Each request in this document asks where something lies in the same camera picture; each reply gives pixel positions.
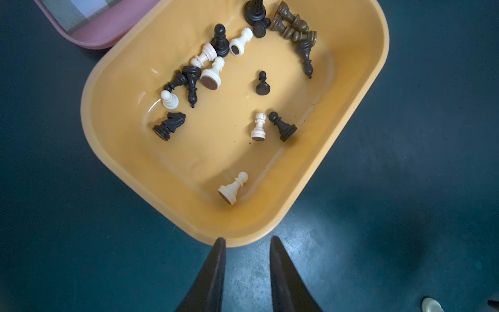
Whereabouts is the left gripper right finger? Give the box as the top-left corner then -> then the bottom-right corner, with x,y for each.
270,236 -> 322,311

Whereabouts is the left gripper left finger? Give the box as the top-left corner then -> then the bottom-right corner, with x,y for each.
175,237 -> 226,311

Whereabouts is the dark chess piece tall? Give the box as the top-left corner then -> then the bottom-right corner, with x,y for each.
276,1 -> 309,33

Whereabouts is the black chess piece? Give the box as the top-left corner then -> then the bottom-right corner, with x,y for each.
211,23 -> 230,57
244,0 -> 266,25
296,40 -> 313,79
268,111 -> 297,142
153,112 -> 187,141

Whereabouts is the pink tray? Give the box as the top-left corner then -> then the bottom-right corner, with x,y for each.
35,0 -> 159,50

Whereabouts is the yellow plastic storage box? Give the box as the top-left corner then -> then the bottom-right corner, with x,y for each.
81,1 -> 389,247

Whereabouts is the green checkered cloth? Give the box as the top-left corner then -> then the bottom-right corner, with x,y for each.
41,0 -> 120,33

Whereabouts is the white chess pawn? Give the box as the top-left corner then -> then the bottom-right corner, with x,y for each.
251,113 -> 266,141
161,90 -> 179,110
229,27 -> 253,57
421,297 -> 444,312

